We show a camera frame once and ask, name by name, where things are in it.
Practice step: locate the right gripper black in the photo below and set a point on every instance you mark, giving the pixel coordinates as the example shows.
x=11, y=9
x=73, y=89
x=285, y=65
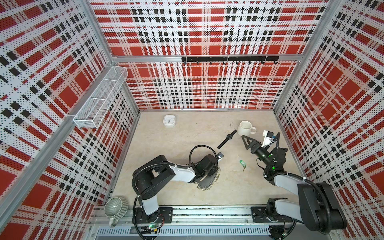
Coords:
x=254, y=146

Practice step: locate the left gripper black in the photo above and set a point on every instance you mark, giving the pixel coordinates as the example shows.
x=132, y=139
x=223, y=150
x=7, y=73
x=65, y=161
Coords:
x=214, y=170

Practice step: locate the silver keyring with chain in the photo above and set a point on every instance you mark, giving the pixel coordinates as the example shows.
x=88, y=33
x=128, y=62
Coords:
x=207, y=182

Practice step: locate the green tagged key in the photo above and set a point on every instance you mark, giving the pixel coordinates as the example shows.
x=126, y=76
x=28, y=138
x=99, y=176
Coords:
x=244, y=165

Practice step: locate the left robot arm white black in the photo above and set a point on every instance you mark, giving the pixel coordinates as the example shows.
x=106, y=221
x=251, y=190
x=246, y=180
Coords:
x=151, y=178

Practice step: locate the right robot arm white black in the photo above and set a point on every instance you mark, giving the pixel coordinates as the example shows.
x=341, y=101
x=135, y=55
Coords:
x=317, y=207

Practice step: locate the white ceramic mug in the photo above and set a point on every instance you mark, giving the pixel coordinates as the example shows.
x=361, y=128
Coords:
x=246, y=128

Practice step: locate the black wrist watch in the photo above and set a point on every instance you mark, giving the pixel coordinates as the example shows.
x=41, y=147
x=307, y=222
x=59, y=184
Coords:
x=228, y=137

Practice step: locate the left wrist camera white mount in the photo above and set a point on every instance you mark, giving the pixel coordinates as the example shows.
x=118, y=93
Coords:
x=220, y=156

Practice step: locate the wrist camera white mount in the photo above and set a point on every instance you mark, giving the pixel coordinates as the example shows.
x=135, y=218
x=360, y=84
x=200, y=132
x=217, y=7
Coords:
x=220, y=156
x=269, y=139

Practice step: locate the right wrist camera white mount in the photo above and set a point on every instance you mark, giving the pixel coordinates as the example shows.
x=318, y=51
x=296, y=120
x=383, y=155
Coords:
x=269, y=139

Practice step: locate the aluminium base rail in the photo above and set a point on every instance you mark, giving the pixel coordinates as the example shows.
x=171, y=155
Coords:
x=193, y=222

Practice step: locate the black hook rail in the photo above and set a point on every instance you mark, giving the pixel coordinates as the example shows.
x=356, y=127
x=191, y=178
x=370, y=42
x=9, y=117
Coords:
x=225, y=59

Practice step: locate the white wire mesh basket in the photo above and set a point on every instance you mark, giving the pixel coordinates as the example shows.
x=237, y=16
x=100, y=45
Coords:
x=92, y=113

